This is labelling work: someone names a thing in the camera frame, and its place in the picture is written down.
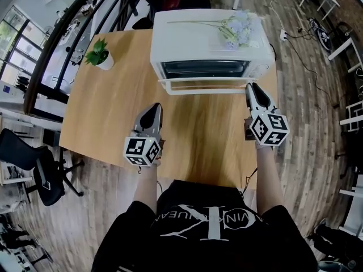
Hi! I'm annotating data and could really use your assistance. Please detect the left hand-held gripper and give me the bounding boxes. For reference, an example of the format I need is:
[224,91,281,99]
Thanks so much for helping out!
[123,103,163,167]

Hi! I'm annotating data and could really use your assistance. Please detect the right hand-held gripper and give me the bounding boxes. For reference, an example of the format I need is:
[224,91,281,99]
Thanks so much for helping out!
[245,82,290,147]

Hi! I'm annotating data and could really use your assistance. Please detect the white glass oven door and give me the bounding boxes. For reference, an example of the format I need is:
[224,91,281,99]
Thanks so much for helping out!
[157,78,259,96]

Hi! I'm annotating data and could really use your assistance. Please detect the person's left forearm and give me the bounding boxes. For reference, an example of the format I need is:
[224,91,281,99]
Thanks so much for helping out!
[133,164,159,215]

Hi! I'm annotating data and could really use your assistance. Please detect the person's right forearm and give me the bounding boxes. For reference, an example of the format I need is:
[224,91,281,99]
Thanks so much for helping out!
[255,146,286,215]

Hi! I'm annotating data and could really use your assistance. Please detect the white toaster oven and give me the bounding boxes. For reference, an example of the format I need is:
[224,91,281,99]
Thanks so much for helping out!
[149,9,275,82]

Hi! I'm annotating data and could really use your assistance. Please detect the wooden table with white legs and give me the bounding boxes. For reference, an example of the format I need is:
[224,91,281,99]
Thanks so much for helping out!
[58,28,280,191]

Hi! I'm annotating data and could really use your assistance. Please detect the purple artificial flower sprig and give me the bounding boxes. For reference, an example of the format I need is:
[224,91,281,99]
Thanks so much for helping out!
[167,9,263,50]

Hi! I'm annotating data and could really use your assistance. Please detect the green plant in white pot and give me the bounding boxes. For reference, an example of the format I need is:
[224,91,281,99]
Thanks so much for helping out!
[84,37,115,71]

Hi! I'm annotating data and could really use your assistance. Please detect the person's black shorts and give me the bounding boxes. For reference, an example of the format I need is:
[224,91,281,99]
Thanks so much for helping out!
[157,179,258,209]

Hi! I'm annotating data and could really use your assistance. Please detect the black railing with wooden handrail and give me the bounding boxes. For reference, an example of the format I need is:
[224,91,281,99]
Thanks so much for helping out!
[24,0,148,116]

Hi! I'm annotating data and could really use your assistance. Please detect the black mesh office chair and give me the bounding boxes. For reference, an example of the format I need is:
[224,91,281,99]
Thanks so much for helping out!
[0,128,85,207]

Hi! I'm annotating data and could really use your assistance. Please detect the person's black printed t-shirt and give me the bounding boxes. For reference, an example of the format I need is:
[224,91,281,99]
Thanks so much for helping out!
[90,199,318,272]

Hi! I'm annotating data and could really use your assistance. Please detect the black bag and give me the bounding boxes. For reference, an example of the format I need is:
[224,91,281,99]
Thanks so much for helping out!
[307,224,363,266]

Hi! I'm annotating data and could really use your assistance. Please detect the black floor cable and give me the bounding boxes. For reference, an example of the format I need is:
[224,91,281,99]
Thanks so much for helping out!
[286,27,341,107]

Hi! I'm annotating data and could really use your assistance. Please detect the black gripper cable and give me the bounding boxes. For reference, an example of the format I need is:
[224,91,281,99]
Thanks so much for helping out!
[242,167,259,196]

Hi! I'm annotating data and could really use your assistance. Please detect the white floor cable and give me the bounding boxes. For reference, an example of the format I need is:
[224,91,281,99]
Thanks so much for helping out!
[263,0,284,33]

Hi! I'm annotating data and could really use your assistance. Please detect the white metal frame stool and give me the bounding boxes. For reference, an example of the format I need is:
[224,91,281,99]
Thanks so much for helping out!
[339,100,363,133]

